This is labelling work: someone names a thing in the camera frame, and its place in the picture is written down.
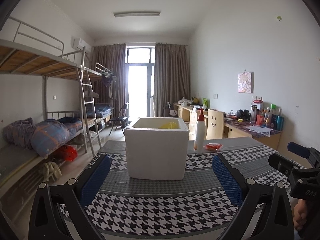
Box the yellow foam fruit net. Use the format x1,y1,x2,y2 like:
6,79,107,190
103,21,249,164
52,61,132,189
160,121,179,129

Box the person's right hand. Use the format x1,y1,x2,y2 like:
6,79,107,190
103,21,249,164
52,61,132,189
293,199,308,231

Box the teal cylindrical bottle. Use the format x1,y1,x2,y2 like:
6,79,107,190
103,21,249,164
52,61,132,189
276,115,284,131

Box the papers on desk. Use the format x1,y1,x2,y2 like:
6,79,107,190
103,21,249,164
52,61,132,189
246,126,273,137

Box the houndstooth tablecloth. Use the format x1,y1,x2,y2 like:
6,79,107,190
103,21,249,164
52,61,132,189
60,136,306,237

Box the red plastic bag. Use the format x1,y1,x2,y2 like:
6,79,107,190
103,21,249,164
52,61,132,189
53,145,78,161

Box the wooden desk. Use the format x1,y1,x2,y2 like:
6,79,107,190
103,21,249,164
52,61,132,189
174,103,281,150

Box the blue plaid quilt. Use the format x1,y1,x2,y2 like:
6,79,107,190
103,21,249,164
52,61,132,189
3,116,82,158

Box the red snack packet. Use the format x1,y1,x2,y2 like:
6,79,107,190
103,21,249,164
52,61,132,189
203,143,223,152

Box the wooden smiley face chair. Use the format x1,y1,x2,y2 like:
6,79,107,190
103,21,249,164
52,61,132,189
206,109,224,140

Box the white lotion pump bottle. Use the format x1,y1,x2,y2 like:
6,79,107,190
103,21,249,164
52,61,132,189
194,108,206,154

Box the black folding chair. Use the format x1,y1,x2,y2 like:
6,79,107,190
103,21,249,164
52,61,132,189
109,102,129,135

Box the white styrofoam box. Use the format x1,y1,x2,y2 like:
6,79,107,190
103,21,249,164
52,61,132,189
124,117,189,181

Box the brown right curtain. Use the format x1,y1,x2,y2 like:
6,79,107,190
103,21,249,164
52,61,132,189
153,43,190,117

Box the brown curtain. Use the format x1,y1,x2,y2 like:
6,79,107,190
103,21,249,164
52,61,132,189
92,43,126,116
153,43,190,117

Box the brown left curtain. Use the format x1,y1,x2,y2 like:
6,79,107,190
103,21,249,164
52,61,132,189
92,43,126,116

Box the white air conditioner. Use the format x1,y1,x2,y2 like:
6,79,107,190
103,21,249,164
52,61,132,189
72,38,92,54

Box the metal bunk bed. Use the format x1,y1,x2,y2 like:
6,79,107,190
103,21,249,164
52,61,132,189
0,16,117,198

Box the ceiling fluorescent lamp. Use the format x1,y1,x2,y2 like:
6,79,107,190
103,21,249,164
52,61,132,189
113,11,161,18

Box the anime wall picture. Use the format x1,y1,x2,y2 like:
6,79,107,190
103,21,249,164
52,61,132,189
238,72,253,93

